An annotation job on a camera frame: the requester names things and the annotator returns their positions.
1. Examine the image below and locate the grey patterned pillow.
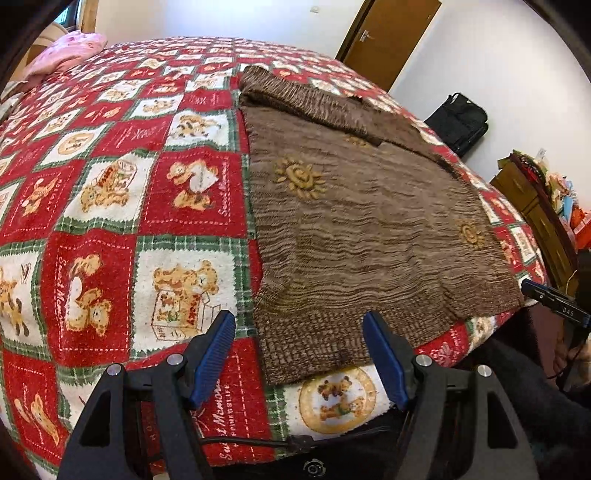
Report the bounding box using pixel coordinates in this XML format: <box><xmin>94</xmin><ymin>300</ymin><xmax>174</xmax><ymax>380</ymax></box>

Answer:
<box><xmin>0</xmin><ymin>83</ymin><xmax>21</xmax><ymax>123</ymax></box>

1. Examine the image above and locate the brown wooden door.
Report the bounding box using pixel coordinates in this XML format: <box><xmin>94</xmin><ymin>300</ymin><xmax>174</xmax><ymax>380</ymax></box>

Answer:
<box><xmin>335</xmin><ymin>0</ymin><xmax>444</xmax><ymax>93</ymax></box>

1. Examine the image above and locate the black cable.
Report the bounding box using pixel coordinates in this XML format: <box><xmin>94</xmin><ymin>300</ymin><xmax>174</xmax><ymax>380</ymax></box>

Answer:
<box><xmin>198</xmin><ymin>431</ymin><xmax>319</xmax><ymax>455</ymax></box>

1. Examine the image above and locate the yellow patterned curtain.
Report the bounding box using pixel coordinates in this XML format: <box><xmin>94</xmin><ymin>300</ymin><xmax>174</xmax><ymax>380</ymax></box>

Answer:
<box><xmin>78</xmin><ymin>0</ymin><xmax>100</xmax><ymax>34</ymax></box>

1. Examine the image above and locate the person's dark trouser leg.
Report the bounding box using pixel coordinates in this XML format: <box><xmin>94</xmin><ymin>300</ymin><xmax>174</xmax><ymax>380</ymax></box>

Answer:
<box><xmin>466</xmin><ymin>305</ymin><xmax>591</xmax><ymax>480</ymax></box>

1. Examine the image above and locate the black bag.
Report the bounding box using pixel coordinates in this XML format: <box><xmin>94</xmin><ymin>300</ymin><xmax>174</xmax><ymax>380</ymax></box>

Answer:
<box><xmin>424</xmin><ymin>92</ymin><xmax>489</xmax><ymax>158</ymax></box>

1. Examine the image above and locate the pile of colourful clutter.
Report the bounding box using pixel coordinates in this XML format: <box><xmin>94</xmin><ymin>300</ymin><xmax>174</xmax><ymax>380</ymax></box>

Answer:
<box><xmin>498</xmin><ymin>148</ymin><xmax>591</xmax><ymax>250</ymax></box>

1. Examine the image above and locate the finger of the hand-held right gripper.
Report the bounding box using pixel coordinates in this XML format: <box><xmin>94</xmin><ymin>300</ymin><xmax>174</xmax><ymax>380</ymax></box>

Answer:
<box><xmin>521</xmin><ymin>278</ymin><xmax>561</xmax><ymax>308</ymax></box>

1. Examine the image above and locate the red bear printed blanket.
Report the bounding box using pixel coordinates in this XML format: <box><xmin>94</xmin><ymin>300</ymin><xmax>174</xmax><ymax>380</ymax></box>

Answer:
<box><xmin>0</xmin><ymin>36</ymin><xmax>550</xmax><ymax>480</ymax></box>

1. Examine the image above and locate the wooden cabinet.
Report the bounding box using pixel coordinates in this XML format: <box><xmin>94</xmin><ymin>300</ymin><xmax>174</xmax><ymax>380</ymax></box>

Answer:
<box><xmin>490</xmin><ymin>161</ymin><xmax>580</xmax><ymax>296</ymax></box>

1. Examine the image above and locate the brown knitted sweater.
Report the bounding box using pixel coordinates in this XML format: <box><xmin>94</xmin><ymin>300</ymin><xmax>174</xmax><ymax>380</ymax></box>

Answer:
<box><xmin>238</xmin><ymin>65</ymin><xmax>527</xmax><ymax>386</ymax></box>

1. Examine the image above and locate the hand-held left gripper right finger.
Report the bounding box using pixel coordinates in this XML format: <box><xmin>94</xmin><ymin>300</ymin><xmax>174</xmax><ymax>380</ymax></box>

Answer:
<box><xmin>362</xmin><ymin>310</ymin><xmax>541</xmax><ymax>480</ymax></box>

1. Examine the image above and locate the pink pillow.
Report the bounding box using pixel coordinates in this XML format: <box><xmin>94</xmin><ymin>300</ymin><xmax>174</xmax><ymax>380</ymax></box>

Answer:
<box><xmin>21</xmin><ymin>31</ymin><xmax>109</xmax><ymax>79</ymax></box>

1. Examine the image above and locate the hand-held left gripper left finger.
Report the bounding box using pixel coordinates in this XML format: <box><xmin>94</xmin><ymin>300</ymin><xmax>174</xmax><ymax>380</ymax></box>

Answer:
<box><xmin>55</xmin><ymin>310</ymin><xmax>237</xmax><ymax>480</ymax></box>

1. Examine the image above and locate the cream wooden headboard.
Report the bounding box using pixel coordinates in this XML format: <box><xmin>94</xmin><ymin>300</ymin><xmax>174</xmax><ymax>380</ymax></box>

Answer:
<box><xmin>28</xmin><ymin>21</ymin><xmax>70</xmax><ymax>65</ymax></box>

